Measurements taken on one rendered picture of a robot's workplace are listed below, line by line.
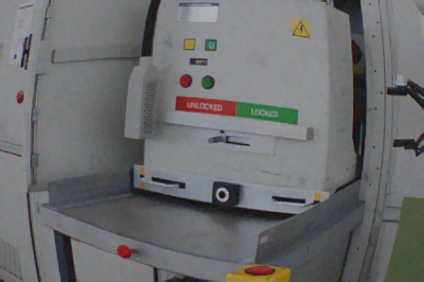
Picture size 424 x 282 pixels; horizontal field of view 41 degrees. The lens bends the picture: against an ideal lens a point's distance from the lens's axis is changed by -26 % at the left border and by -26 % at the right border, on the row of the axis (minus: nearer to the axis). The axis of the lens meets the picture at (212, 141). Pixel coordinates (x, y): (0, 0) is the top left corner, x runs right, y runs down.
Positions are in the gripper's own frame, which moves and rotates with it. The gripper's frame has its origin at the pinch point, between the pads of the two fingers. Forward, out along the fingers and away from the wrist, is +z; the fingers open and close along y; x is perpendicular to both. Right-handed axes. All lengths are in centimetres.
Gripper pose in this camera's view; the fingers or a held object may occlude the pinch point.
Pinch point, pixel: (394, 116)
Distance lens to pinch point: 149.7
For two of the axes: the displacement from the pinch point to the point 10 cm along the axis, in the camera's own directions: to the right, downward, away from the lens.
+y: 0.1, -9.2, 3.8
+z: -10.0, 0.2, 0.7
